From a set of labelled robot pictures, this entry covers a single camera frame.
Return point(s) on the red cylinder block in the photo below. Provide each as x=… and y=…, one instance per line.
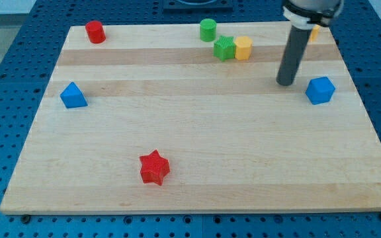
x=95, y=32

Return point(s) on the yellow hexagon block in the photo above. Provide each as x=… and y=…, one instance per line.
x=243, y=47

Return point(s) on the blue hexagon block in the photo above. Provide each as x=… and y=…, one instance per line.
x=320, y=90

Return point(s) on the yellow block behind pusher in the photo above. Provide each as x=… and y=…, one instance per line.
x=314, y=33

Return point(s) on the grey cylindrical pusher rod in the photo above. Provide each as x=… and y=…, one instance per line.
x=292, y=56

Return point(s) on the green star block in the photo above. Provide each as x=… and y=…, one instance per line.
x=224, y=48

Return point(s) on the robot wrist flange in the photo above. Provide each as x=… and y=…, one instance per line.
x=305, y=14

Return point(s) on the blue triangle block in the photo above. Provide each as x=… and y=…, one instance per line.
x=72, y=97

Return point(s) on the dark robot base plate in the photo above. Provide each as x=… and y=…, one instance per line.
x=170, y=6

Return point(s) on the green cylinder block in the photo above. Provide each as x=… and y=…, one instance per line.
x=208, y=30

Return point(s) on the wooden board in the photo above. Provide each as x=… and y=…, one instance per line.
x=236, y=141

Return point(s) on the red star block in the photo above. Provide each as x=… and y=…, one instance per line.
x=154, y=168

